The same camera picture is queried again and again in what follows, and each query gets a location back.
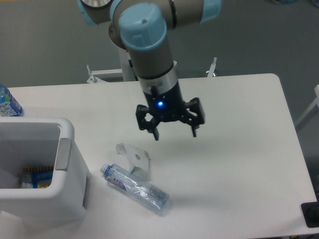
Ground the clear plastic water bottle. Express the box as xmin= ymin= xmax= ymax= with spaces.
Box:
xmin=100 ymin=163 xmax=169 ymax=214

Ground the white stand foot left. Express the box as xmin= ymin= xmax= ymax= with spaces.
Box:
xmin=86 ymin=64 xmax=123 ymax=84

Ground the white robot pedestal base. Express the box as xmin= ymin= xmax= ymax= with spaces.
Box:
xmin=108 ymin=23 xmax=138 ymax=82

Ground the white plastic trash can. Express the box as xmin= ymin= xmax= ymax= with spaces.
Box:
xmin=0 ymin=117 xmax=91 ymax=221

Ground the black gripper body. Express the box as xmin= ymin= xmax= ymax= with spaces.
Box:
xmin=144 ymin=82 xmax=185 ymax=122

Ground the blue yellow snack packet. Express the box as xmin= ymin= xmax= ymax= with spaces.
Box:
xmin=19 ymin=166 xmax=54 ymax=189

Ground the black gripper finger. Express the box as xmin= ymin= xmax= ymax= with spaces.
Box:
xmin=178 ymin=98 xmax=205 ymax=137
xmin=136 ymin=105 xmax=160 ymax=140

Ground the white metal frame at right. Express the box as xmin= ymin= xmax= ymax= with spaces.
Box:
xmin=295 ymin=85 xmax=319 ymax=133

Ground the white stand foot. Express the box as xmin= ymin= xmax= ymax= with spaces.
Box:
xmin=86 ymin=64 xmax=123 ymax=84
xmin=206 ymin=57 xmax=217 ymax=77

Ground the white stand foot right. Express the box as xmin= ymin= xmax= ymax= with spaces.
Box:
xmin=206 ymin=57 xmax=217 ymax=77

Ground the black clamp on table edge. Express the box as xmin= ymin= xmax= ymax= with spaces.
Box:
xmin=301 ymin=202 xmax=319 ymax=228

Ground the blue labelled water bottle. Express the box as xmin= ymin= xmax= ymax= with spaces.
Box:
xmin=0 ymin=84 xmax=23 ymax=117

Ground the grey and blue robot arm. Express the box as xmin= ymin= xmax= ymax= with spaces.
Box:
xmin=77 ymin=0 xmax=222 ymax=138

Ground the white paper wrapper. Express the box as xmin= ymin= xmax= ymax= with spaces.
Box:
xmin=116 ymin=143 xmax=150 ymax=181

